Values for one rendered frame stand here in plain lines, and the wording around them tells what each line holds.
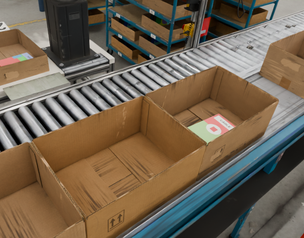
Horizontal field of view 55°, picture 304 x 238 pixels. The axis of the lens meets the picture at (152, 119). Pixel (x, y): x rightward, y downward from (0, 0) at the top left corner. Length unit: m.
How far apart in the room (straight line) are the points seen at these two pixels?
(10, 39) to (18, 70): 0.39
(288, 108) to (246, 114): 0.26
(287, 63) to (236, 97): 0.39
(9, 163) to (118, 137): 0.36
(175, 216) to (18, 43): 1.51
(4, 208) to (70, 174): 0.20
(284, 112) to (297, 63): 0.25
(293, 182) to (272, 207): 0.31
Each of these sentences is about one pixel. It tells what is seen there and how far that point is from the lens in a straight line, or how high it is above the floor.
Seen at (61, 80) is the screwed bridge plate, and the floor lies 0.75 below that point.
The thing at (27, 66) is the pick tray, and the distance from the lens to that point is 1.66.
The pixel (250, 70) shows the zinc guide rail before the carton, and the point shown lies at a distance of 1.63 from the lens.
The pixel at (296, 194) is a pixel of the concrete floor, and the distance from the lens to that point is 2.35.
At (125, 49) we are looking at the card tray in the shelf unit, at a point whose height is 0.21.
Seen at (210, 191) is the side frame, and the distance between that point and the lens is 0.93.
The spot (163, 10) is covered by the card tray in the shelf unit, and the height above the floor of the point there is 0.77.
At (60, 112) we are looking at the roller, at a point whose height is 0.75.
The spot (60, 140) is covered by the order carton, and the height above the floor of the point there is 1.01.
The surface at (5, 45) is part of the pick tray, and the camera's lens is 2.00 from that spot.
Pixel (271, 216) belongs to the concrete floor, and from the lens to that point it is 2.15.
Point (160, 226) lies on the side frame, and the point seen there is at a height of 0.91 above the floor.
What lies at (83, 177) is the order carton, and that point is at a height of 0.89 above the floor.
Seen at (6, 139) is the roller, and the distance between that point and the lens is 1.33.
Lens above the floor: 1.62
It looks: 40 degrees down
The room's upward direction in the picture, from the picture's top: 7 degrees clockwise
